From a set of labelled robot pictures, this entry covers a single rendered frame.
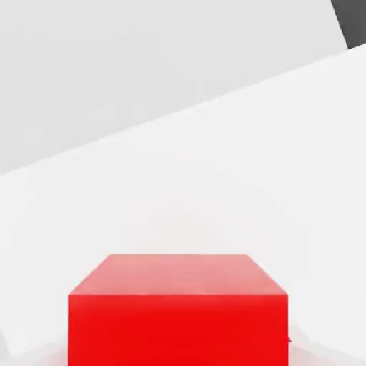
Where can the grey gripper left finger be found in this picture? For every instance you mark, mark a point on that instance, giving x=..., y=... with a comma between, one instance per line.
x=48, y=358

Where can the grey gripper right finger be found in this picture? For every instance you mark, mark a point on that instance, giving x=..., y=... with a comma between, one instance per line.
x=306, y=356

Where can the small red cube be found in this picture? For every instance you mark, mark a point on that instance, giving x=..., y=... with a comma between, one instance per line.
x=177, y=328

